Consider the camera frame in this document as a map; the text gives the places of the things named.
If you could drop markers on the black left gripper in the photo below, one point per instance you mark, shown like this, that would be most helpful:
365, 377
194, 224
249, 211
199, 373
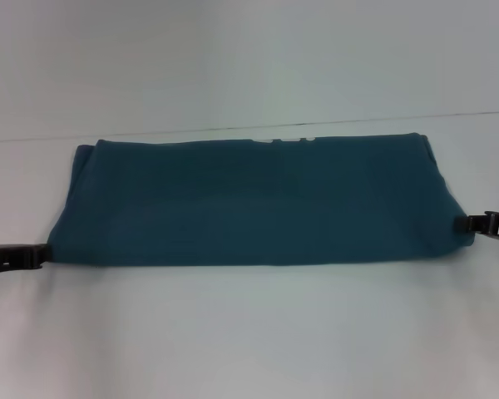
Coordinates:
4, 258

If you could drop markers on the blue teal shirt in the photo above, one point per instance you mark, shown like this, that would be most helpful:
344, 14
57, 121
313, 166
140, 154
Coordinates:
253, 199

